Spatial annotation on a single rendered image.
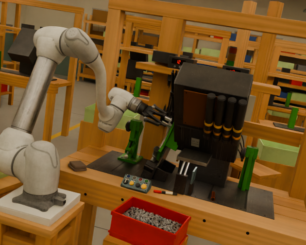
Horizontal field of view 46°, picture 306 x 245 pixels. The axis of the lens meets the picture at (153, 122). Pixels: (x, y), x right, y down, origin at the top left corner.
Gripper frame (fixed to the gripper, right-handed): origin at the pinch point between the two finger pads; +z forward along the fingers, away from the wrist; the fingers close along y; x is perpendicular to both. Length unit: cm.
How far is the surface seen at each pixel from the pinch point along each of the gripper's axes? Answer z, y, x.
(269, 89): 43, 40, -21
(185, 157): 20.7, -23.8, -18.3
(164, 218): 27, -56, -17
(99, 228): -26, -50, 141
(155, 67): -24.7, 26.4, -8.1
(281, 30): 34, 72, -35
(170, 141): 7.7, -12.4, -4.3
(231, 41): -58, 519, 448
